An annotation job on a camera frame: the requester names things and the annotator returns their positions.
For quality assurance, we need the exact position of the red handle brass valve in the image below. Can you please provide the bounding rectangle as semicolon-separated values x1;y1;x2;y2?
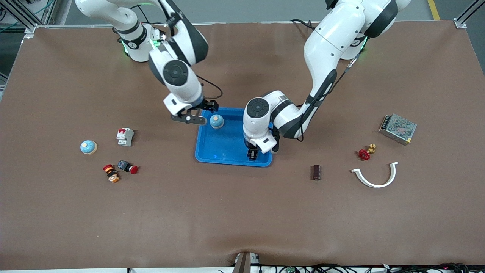
358;144;377;161

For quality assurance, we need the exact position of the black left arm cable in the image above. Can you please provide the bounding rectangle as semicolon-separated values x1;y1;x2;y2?
295;36;368;143

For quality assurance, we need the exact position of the white curved plastic clamp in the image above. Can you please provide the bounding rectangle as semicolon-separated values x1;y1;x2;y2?
351;162;399;188

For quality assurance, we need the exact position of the white red circuit breaker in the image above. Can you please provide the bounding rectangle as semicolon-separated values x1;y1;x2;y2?
116;128;135;147

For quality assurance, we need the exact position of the black base power cable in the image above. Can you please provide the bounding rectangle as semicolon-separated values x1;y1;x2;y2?
290;18;317;31

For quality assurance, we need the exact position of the red mushroom pushbutton blue block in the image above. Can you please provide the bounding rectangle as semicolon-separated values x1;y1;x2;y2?
117;160;139;175

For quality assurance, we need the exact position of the blue plastic tray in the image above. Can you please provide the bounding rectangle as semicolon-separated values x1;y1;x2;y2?
195;107;274;168

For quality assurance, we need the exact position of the aluminium frame post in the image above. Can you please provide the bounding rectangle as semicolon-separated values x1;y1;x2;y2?
454;0;485;29
0;0;38;35

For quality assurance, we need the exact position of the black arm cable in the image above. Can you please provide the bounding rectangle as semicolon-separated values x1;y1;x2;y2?
295;36;368;143
195;74;223;110

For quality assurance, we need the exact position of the orange emergency stop button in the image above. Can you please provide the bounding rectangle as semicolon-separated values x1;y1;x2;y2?
103;164;120;184

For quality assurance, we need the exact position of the brown table cover mat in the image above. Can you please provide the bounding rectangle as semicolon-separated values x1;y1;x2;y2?
0;21;485;270

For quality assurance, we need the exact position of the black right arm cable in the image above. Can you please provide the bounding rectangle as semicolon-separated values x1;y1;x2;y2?
195;74;223;110

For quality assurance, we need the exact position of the metal mesh power supply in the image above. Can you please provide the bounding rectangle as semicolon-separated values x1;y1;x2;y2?
378;113;418;146

